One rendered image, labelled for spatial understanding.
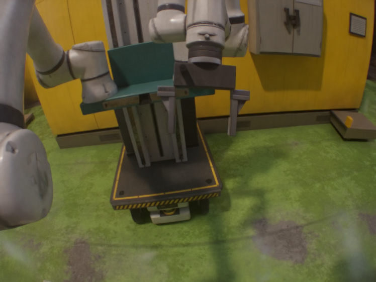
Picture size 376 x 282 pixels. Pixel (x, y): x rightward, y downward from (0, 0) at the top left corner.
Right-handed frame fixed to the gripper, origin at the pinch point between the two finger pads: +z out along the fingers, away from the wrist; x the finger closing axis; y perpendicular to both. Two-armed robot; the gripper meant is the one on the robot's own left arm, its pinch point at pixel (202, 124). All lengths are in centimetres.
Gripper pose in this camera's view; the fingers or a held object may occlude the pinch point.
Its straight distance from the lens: 43.7
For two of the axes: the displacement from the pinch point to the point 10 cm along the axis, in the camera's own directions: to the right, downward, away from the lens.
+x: 10.0, 0.4, -0.2
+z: -0.4, 9.8, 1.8
